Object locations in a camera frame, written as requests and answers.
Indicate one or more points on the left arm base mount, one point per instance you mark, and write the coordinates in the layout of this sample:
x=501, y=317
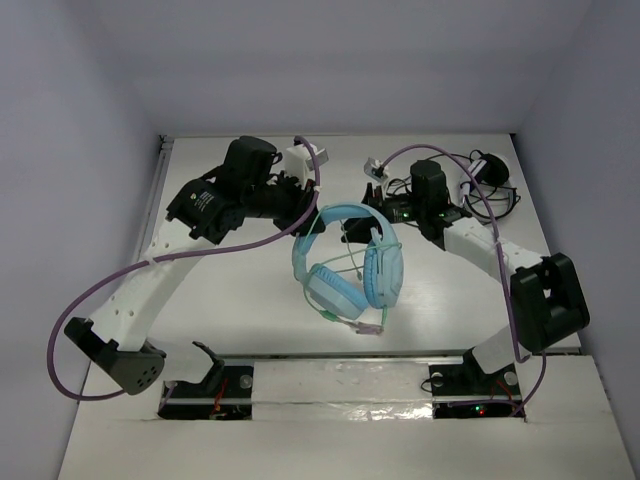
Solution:
x=223, y=394

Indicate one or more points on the white front cover panel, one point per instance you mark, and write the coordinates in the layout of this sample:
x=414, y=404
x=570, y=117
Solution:
x=340, y=390

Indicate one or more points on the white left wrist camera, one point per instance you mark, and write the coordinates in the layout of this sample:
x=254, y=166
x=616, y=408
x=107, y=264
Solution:
x=298, y=164

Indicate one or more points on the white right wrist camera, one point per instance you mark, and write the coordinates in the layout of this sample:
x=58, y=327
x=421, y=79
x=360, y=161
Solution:
x=375, y=169

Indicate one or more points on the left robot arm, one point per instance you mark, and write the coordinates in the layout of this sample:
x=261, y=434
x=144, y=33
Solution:
x=256, y=196

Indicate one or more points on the light blue headphones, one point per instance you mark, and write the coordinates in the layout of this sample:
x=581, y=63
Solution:
x=359, y=287

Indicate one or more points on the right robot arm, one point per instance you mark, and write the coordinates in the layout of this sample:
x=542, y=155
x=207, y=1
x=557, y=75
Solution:
x=544, y=299

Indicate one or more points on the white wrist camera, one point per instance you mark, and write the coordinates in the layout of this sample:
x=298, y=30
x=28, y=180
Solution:
x=298, y=164
x=375, y=169

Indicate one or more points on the white black headphones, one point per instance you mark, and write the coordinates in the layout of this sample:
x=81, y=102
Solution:
x=493, y=183

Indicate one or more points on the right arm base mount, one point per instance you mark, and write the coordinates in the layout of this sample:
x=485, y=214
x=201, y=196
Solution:
x=464, y=391

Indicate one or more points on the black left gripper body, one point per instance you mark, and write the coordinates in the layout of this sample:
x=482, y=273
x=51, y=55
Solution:
x=301, y=209

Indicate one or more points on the aluminium side rail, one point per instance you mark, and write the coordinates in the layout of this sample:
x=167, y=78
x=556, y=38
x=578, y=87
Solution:
x=150, y=210

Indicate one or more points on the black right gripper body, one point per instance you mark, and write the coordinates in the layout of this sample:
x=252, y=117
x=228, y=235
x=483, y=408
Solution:
x=397, y=209

